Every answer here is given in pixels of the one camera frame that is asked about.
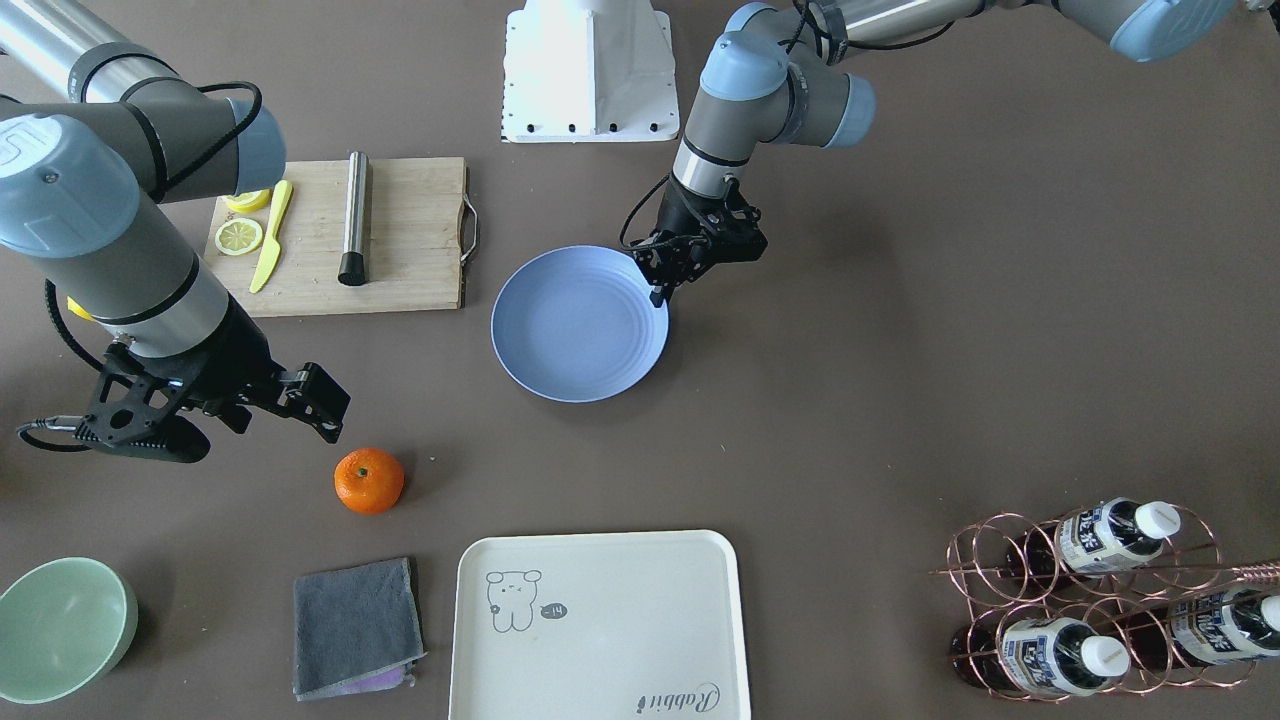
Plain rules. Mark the copper wire bottle rack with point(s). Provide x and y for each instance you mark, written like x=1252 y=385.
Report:
x=1189 y=566

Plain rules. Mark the orange mandarin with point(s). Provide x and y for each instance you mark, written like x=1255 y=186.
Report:
x=368 y=480

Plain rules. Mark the steel muddler black tip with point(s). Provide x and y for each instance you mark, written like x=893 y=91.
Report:
x=352 y=269

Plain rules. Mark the tea bottle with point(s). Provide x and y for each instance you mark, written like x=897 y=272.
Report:
x=1115 y=535
x=1238 y=625
x=1043 y=659

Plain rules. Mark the tea bottle bottom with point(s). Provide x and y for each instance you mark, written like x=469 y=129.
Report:
x=1043 y=659
x=1238 y=625

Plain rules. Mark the tea bottle top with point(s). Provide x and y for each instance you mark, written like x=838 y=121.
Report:
x=1115 y=535

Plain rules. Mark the cream rabbit tray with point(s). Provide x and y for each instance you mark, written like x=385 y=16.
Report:
x=639 y=625

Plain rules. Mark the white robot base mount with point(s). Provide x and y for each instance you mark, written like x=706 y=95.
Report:
x=589 y=72

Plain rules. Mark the yellow plastic knife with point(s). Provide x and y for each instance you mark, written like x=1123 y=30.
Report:
x=271 y=249

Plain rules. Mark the blue plate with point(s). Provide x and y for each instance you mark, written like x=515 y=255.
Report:
x=577 y=325

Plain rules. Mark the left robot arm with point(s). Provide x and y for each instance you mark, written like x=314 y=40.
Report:
x=889 y=147

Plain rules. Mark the grey folded cloth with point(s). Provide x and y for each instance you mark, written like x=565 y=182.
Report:
x=356 y=630

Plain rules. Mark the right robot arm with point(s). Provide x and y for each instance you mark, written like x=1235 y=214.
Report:
x=82 y=184

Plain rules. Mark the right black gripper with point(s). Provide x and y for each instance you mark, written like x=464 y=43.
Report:
x=238 y=361

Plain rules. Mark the wooden cutting board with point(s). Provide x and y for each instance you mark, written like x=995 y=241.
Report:
x=415 y=208

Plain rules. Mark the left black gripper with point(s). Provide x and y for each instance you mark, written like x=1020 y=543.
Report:
x=683 y=217

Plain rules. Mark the lemon half upper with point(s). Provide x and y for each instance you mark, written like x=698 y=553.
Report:
x=247 y=202

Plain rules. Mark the green bowl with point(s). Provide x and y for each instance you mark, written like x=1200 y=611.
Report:
x=64 y=624

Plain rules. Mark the lemon slice lower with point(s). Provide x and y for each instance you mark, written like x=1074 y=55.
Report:
x=238 y=236

